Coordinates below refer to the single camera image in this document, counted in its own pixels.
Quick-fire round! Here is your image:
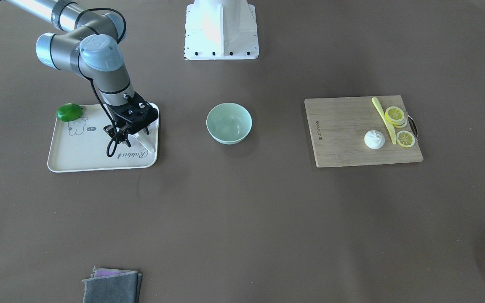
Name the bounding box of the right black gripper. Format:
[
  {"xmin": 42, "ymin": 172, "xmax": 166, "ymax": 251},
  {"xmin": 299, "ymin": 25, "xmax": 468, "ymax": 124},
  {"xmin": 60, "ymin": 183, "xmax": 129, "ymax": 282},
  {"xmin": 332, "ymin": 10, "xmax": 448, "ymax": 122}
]
[{"xmin": 110, "ymin": 102, "xmax": 159, "ymax": 136}]

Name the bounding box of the white ceramic spoon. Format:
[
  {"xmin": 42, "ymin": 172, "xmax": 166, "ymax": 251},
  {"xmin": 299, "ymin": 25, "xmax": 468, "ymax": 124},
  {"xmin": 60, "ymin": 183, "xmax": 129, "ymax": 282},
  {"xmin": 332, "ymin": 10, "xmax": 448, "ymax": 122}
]
[{"xmin": 133, "ymin": 132, "xmax": 156, "ymax": 153}]

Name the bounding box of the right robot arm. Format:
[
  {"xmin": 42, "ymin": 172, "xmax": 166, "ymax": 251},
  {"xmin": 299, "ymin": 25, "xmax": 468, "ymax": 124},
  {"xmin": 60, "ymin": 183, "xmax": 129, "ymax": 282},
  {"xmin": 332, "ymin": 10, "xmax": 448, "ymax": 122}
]
[{"xmin": 11, "ymin": 0, "xmax": 159, "ymax": 135}]

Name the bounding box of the mint green bowl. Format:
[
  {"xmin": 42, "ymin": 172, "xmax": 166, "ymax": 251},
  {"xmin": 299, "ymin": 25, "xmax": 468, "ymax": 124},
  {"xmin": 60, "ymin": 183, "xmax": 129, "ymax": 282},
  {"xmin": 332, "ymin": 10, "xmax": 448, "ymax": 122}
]
[{"xmin": 206, "ymin": 102, "xmax": 253, "ymax": 145}]

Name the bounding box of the white steamed bun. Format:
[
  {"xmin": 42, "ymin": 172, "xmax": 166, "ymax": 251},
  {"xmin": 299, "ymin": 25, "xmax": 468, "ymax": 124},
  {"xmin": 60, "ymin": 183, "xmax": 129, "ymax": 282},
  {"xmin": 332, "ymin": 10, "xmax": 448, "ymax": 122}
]
[{"xmin": 364, "ymin": 129, "xmax": 386, "ymax": 149}]

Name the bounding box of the cream rabbit serving tray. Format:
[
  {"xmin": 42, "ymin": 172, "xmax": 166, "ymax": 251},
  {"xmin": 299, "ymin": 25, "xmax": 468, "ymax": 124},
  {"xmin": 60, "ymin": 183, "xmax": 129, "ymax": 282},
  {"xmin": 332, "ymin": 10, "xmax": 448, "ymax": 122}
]
[{"xmin": 47, "ymin": 105, "xmax": 160, "ymax": 173}]

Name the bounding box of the green lime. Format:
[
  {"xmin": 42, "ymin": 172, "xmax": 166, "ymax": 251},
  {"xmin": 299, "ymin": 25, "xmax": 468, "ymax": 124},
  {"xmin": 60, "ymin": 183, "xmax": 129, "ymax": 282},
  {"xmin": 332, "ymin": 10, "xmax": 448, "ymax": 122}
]
[{"xmin": 55, "ymin": 103, "xmax": 83, "ymax": 122}]

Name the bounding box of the grey folded cloth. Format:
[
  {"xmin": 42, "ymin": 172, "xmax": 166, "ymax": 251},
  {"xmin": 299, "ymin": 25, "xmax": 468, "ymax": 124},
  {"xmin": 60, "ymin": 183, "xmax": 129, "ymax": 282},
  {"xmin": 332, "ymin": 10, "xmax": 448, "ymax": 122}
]
[{"xmin": 82, "ymin": 267, "xmax": 142, "ymax": 303}]

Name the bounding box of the wooden cutting board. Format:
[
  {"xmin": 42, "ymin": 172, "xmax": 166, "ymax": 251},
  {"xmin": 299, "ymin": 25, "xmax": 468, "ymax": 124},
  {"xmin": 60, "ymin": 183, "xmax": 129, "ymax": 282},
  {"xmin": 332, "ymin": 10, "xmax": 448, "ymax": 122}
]
[{"xmin": 304, "ymin": 96, "xmax": 424, "ymax": 167}]

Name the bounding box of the yellow plastic knife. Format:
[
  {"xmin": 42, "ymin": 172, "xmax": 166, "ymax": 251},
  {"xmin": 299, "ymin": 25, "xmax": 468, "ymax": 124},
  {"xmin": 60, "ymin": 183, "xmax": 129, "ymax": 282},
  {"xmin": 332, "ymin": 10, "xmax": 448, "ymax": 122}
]
[{"xmin": 371, "ymin": 97, "xmax": 397, "ymax": 145}]

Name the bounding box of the upper lemon slice stack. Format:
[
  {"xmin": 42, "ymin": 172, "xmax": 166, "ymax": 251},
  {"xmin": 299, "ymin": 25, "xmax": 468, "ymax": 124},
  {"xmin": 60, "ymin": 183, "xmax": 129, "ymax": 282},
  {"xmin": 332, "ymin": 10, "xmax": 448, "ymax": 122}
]
[{"xmin": 384, "ymin": 106, "xmax": 408, "ymax": 128}]

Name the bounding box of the lower lemon slice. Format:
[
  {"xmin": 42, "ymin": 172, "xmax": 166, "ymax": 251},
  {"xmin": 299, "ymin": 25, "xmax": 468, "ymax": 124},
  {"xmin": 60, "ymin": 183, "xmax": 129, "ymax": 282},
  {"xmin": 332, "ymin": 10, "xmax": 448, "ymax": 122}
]
[{"xmin": 396, "ymin": 130, "xmax": 416, "ymax": 148}]

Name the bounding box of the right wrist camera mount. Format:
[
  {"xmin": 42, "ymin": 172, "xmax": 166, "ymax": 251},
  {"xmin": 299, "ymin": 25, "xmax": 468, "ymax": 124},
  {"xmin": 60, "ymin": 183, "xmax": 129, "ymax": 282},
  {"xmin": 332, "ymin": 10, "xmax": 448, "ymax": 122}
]
[{"xmin": 103, "ymin": 125, "xmax": 132, "ymax": 149}]

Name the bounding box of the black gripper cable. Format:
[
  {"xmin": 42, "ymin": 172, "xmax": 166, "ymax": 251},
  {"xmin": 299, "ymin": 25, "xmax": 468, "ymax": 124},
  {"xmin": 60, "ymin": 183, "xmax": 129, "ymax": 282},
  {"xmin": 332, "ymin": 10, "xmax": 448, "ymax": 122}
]
[{"xmin": 89, "ymin": 80, "xmax": 126, "ymax": 158}]

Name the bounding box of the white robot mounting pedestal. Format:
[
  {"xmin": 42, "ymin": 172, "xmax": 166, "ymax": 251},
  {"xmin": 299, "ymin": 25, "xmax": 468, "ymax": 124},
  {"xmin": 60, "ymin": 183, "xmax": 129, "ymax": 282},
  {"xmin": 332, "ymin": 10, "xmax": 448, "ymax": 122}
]
[{"xmin": 184, "ymin": 0, "xmax": 260, "ymax": 60}]

